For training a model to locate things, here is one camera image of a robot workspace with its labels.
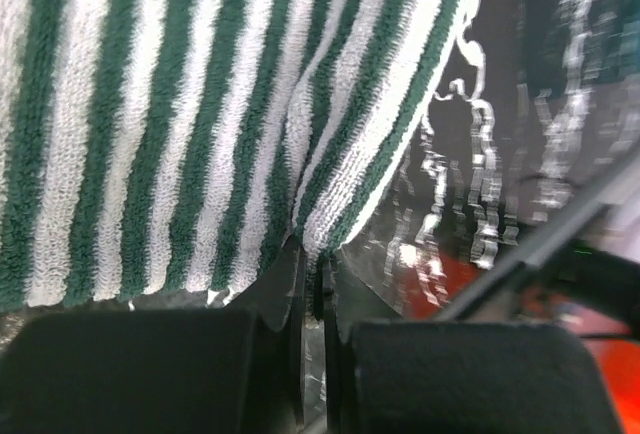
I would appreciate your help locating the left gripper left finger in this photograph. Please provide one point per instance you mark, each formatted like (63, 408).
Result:
(235, 369)

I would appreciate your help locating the green white striped towel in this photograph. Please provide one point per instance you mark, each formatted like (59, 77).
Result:
(159, 145)

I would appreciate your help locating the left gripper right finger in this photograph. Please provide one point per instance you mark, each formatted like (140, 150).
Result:
(385, 374)

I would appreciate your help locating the black marbled table mat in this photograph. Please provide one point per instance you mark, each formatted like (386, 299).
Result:
(538, 98)

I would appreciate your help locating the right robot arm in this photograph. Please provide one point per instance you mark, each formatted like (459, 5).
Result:
(588, 255)

